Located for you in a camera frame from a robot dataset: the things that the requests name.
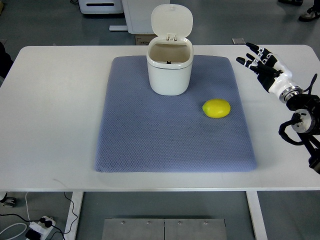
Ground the person's shoe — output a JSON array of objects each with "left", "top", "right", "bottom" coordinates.
[{"left": 298, "top": 7, "right": 320, "bottom": 22}]

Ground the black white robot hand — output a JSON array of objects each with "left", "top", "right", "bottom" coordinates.
[{"left": 236, "top": 42, "right": 303, "bottom": 103}]

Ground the dark object at left edge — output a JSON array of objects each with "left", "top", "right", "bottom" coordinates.
[{"left": 0, "top": 42, "right": 14, "bottom": 79}]

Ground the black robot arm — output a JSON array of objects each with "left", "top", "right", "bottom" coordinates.
[{"left": 278, "top": 74, "right": 320, "bottom": 173}]

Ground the white trash bin open lid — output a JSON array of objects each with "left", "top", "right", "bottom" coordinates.
[{"left": 146, "top": 4, "right": 194, "bottom": 96}]

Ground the grey floor outlet cover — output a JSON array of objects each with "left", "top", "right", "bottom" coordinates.
[{"left": 231, "top": 38, "right": 246, "bottom": 45}]

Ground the white cabinet base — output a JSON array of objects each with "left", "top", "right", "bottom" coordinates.
[{"left": 109, "top": 0, "right": 170, "bottom": 35}]

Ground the black power cable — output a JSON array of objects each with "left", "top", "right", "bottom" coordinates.
[{"left": 51, "top": 191, "right": 79, "bottom": 240}]

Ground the white table right leg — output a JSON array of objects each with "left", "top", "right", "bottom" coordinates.
[{"left": 246, "top": 191, "right": 268, "bottom": 240}]

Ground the blue textured mat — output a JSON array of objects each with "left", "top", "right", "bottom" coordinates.
[{"left": 94, "top": 55, "right": 257, "bottom": 173}]

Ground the white table left leg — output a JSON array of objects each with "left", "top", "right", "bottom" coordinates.
[{"left": 64, "top": 191, "right": 84, "bottom": 240}]

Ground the white power strip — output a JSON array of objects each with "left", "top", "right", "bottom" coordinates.
[{"left": 25, "top": 216, "right": 56, "bottom": 240}]

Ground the yellow lemon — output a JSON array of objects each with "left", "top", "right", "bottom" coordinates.
[{"left": 202, "top": 98, "right": 231, "bottom": 119}]

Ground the white machine with black slot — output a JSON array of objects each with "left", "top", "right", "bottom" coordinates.
[{"left": 78, "top": 0, "right": 124, "bottom": 15}]

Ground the white cable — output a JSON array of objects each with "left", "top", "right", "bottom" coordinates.
[{"left": 0, "top": 191, "right": 32, "bottom": 240}]

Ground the white table leg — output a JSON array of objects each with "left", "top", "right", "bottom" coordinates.
[
  {"left": 246, "top": 191, "right": 268, "bottom": 240},
  {"left": 64, "top": 191, "right": 84, "bottom": 240}
]

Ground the cardboard box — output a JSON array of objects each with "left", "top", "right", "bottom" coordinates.
[{"left": 134, "top": 34, "right": 157, "bottom": 46}]

